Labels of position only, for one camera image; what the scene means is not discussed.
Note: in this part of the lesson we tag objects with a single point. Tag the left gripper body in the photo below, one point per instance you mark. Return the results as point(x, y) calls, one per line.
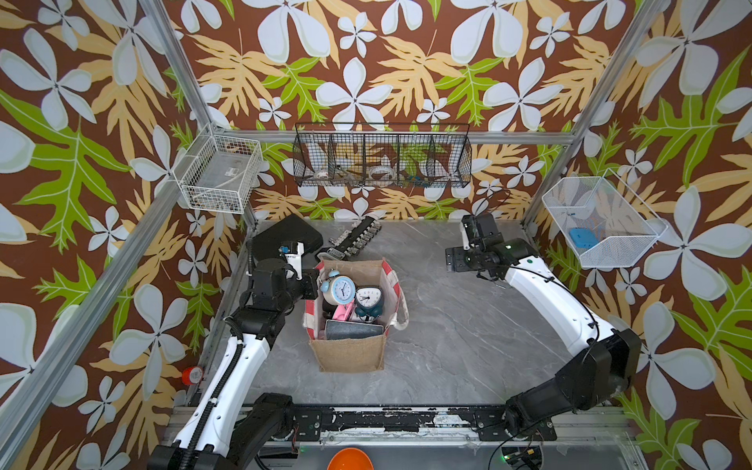
point(303, 289)

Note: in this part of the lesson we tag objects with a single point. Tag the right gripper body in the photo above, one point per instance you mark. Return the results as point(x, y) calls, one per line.
point(463, 260)

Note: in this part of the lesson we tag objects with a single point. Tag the light blue twin-bell alarm clock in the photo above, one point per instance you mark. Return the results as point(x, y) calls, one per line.
point(338, 289)

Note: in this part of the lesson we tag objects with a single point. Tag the pink twin-bell alarm clock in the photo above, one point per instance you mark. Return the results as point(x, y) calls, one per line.
point(344, 312)

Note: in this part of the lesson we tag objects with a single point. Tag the mirror digital clock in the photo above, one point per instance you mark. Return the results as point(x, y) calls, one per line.
point(336, 330)

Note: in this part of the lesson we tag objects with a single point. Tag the canvas bag with red sides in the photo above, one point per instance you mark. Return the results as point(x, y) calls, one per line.
point(364, 354)

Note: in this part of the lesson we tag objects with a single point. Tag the dark green alarm clock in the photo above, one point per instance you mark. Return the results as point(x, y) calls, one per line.
point(368, 304)

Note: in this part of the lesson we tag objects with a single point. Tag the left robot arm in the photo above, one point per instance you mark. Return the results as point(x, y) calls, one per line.
point(215, 436)

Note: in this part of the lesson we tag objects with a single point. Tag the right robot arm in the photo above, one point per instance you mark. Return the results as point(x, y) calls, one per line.
point(604, 358)

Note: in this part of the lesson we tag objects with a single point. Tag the black plastic tool case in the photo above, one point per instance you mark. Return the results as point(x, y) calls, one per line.
point(290, 232)

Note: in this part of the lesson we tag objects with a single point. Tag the blue object in basket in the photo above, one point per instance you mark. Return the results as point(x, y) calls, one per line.
point(583, 238)

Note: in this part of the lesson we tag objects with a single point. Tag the red cap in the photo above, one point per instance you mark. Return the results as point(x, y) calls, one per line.
point(192, 376)

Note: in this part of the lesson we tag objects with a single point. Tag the orange bowl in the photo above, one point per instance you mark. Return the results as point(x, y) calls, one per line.
point(350, 459)

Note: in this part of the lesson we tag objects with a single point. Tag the socket set on black rail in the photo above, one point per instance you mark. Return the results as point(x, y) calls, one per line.
point(350, 242)

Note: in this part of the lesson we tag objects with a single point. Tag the white wire basket right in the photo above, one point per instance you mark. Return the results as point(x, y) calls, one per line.
point(625, 224)

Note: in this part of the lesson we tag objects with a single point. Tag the white wire basket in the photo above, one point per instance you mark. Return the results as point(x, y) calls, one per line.
point(218, 171)
point(625, 224)

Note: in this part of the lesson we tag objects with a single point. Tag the black wire basket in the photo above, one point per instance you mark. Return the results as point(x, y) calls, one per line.
point(423, 155)

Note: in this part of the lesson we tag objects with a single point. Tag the white wire basket left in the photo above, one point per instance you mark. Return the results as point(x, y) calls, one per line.
point(218, 171)

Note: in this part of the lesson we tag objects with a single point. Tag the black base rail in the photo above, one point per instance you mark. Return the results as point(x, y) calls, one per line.
point(314, 423)

